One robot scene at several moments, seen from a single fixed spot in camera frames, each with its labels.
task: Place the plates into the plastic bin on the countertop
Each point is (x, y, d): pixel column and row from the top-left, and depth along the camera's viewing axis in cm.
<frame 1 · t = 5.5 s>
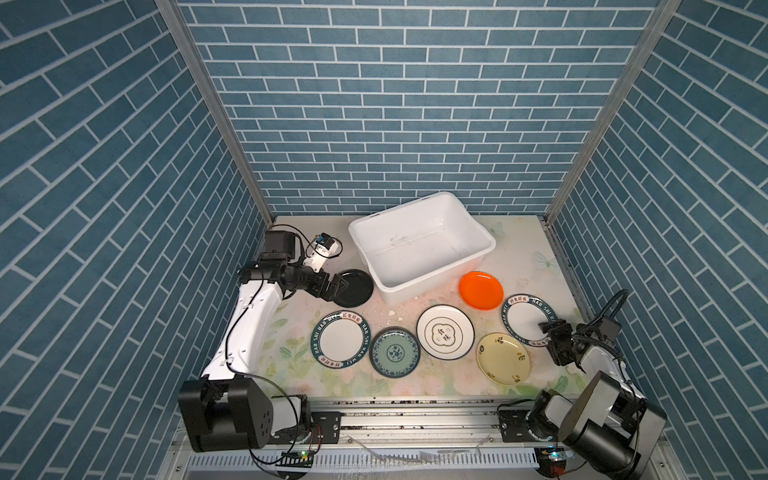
left hand: (332, 275, 80), fingers open
right hand: (544, 329, 88), fingers open
white plastic bin: (421, 247, 114), on the table
black round plate: (359, 290, 98), point 3 cm above the table
green rim plate left: (340, 339, 90), on the table
green patterned small plate: (394, 352, 88), on the table
white plate with emblem: (445, 332, 91), on the table
orange round plate: (481, 290, 103), on the table
cream yellow plate: (503, 358, 88), on the table
green rim plate right: (521, 315, 96), on the table

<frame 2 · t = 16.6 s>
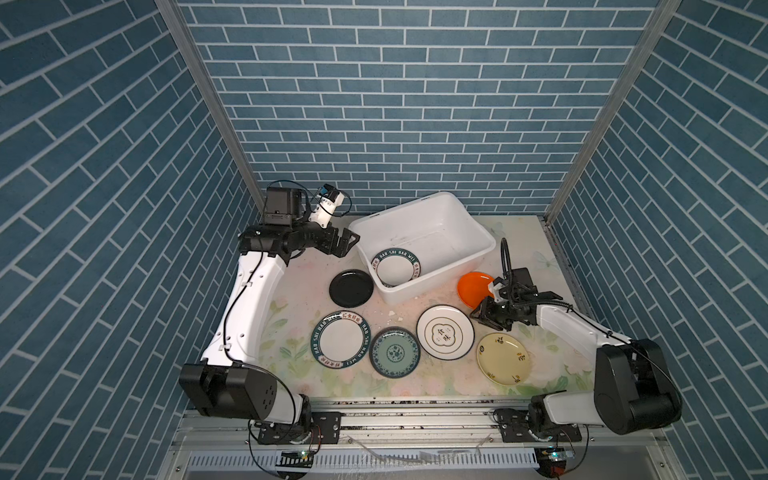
left hand: (344, 228, 74), fingers open
right hand: (472, 312, 88), fingers open
green rim plate right: (396, 266, 108), on the table
the other named things where they were.

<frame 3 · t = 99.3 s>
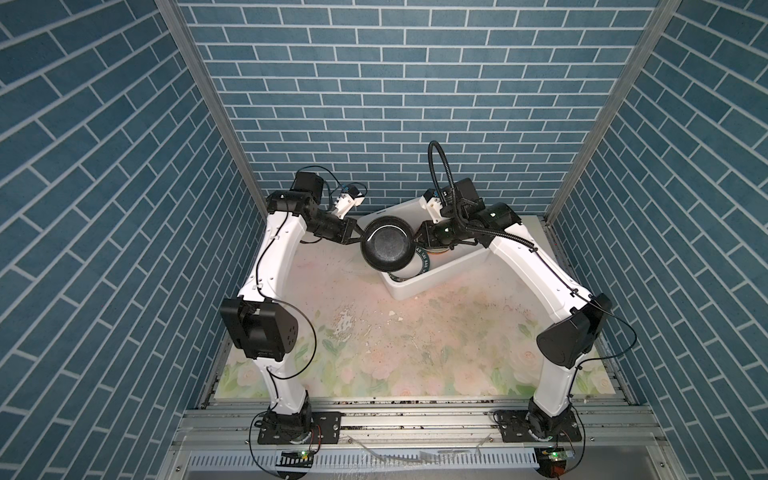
left hand: (364, 235, 78), fingers closed
right hand: (411, 236, 77), fingers closed
black round plate: (387, 243, 80), point 27 cm above the table
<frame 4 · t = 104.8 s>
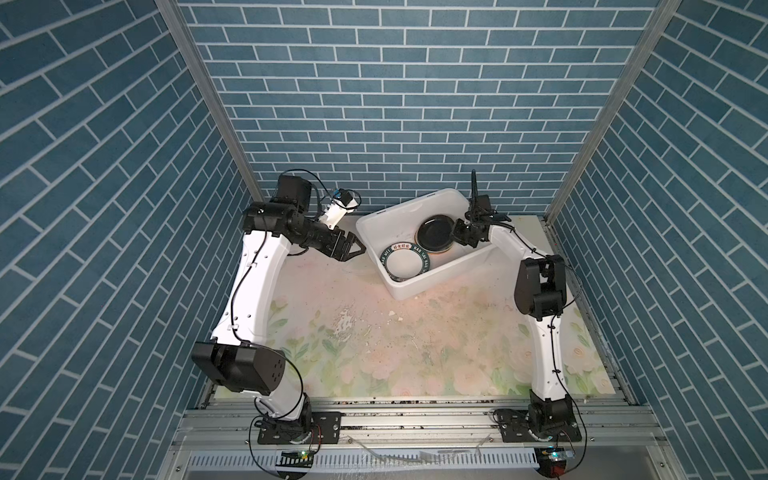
left hand: (353, 242, 72), fingers open
right hand: (448, 232, 106), fingers closed
black round plate: (434, 233, 114), point 4 cm above the table
